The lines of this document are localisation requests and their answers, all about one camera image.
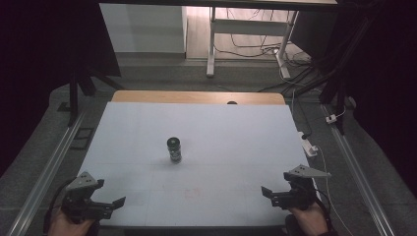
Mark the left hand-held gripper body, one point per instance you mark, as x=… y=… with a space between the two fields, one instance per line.
x=80 y=200

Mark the black tripod stand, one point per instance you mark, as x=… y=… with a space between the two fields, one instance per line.
x=74 y=95
x=337 y=88

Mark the black curtain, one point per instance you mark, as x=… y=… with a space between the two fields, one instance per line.
x=383 y=82
x=42 y=65

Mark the person's left hand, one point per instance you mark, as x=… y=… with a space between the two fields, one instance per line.
x=67 y=226

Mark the white power strip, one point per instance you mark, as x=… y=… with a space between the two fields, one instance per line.
x=308 y=146

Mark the person's right hand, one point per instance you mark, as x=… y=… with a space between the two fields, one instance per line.
x=309 y=220

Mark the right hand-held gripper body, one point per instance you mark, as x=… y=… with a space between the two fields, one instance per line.
x=300 y=193

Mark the dark jar with black lid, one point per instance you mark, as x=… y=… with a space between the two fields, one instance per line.
x=174 y=150

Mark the black rectangular floor frame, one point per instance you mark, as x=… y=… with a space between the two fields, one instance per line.
x=82 y=139

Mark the wooden table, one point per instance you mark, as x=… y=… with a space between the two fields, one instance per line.
x=196 y=97

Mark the white cabinet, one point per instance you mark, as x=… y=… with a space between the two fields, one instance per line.
x=144 y=29

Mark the small white adapter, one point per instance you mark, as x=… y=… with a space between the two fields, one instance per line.
x=331 y=118

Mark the white desk frame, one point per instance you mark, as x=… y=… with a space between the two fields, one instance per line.
x=249 y=27

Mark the small black table grommet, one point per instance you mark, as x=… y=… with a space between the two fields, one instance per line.
x=231 y=102

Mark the metal floor rail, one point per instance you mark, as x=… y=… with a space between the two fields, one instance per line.
x=359 y=173
x=46 y=173

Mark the white table cover sheet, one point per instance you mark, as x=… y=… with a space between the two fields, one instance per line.
x=196 y=183

